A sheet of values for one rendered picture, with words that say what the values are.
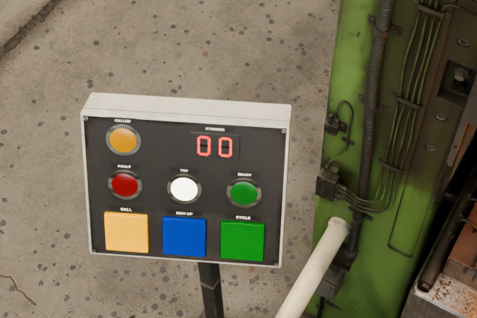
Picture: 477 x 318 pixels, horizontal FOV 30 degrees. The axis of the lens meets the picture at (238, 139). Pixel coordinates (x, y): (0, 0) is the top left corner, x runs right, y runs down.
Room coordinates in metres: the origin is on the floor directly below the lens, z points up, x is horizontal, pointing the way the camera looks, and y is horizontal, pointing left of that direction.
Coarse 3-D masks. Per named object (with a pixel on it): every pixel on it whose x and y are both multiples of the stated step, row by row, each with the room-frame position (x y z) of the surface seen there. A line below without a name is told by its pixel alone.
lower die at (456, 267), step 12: (468, 216) 0.70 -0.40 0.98; (468, 228) 0.68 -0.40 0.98; (456, 240) 0.66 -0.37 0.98; (468, 240) 0.65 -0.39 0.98; (456, 252) 0.63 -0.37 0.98; (468, 252) 0.63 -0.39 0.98; (456, 264) 0.62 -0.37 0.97; (468, 264) 0.61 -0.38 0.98; (456, 276) 0.61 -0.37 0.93; (468, 276) 0.60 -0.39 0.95
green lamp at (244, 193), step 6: (234, 186) 0.71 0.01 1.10; (240, 186) 0.71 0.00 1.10; (246, 186) 0.71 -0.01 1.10; (252, 186) 0.71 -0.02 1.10; (234, 192) 0.71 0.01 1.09; (240, 192) 0.71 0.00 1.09; (246, 192) 0.71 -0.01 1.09; (252, 192) 0.70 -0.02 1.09; (234, 198) 0.70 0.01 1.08; (240, 198) 0.70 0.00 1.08; (246, 198) 0.70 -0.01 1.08; (252, 198) 0.70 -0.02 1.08
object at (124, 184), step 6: (120, 174) 0.74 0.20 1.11; (126, 174) 0.74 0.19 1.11; (114, 180) 0.74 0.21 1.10; (120, 180) 0.74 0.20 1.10; (126, 180) 0.73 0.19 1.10; (132, 180) 0.73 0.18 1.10; (114, 186) 0.73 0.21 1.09; (120, 186) 0.73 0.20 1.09; (126, 186) 0.73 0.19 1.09; (132, 186) 0.73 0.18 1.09; (120, 192) 0.72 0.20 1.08; (126, 192) 0.72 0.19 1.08; (132, 192) 0.72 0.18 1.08
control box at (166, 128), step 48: (96, 96) 0.86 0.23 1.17; (144, 96) 0.86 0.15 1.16; (96, 144) 0.78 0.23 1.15; (144, 144) 0.77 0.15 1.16; (192, 144) 0.76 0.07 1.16; (240, 144) 0.75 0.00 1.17; (288, 144) 0.75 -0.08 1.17; (96, 192) 0.73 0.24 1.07; (144, 192) 0.72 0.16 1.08; (96, 240) 0.68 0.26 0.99
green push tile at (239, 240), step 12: (228, 228) 0.67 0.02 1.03; (240, 228) 0.67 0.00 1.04; (252, 228) 0.67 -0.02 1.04; (264, 228) 0.67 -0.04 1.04; (228, 240) 0.66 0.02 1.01; (240, 240) 0.66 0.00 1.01; (252, 240) 0.66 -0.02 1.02; (264, 240) 0.66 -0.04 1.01; (228, 252) 0.65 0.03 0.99; (240, 252) 0.64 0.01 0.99; (252, 252) 0.64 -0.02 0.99
